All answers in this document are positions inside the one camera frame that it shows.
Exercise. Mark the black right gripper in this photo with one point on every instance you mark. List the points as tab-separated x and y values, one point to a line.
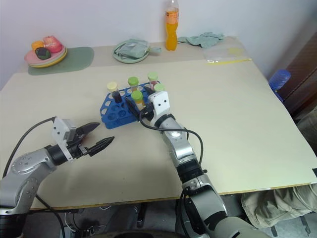
148	111

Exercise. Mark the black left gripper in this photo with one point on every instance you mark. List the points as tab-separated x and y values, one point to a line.
78	148

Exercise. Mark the green-capped yellow liquid test tube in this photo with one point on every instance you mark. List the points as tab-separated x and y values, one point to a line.
137	97

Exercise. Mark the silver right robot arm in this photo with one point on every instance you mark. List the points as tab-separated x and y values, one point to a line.
183	151

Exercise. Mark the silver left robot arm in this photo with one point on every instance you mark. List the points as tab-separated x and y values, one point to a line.
27	171

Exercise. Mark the green-capped brown liquid test tube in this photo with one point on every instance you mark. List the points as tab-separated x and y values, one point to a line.
133	83

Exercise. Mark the yellow-capped dark liquid test tube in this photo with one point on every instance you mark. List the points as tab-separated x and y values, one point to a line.
116	95

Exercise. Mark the green-capped red liquid test tube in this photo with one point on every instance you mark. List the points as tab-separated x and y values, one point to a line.
153	77

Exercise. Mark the blue test tube rack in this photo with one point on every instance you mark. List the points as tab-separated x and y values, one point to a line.
116	116

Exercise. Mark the pale green round plate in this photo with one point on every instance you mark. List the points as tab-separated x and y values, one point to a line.
128	59

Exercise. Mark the green plate with cloth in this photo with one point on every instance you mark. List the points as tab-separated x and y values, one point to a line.
131	48

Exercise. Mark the orange soda bottle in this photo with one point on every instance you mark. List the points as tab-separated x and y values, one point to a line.
171	34

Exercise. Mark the green placemat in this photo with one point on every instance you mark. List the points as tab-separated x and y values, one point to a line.
76	59

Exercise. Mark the yellow plate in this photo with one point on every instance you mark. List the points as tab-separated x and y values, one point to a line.
58	61

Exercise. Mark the crumpled pale green cloth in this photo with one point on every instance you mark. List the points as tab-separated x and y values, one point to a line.
203	39

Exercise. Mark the black table leg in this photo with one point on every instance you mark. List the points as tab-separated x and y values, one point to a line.
141	214

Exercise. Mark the clear plastic bag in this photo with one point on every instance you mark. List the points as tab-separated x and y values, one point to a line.
225	55

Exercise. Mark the dark toy avocado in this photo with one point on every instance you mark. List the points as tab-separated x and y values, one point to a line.
42	53

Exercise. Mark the red toy apple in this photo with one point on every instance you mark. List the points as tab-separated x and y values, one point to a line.
52	44

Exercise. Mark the pink plate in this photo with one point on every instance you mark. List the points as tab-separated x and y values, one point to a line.
31	58

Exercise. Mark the orange toy fruit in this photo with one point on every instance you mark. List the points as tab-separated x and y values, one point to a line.
37	44

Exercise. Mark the blue ribbed plastic bottle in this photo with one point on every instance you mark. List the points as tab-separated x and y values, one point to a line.
280	79

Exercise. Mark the brown wooden cabinet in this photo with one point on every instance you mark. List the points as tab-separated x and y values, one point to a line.
304	74

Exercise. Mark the beige crumpled fabric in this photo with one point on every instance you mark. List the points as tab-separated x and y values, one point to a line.
277	205

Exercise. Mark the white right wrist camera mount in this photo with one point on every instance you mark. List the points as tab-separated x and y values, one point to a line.
161	102

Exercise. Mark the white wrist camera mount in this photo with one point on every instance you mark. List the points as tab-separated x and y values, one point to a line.
161	102
59	131

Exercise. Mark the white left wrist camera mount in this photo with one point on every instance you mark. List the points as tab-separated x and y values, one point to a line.
59	131

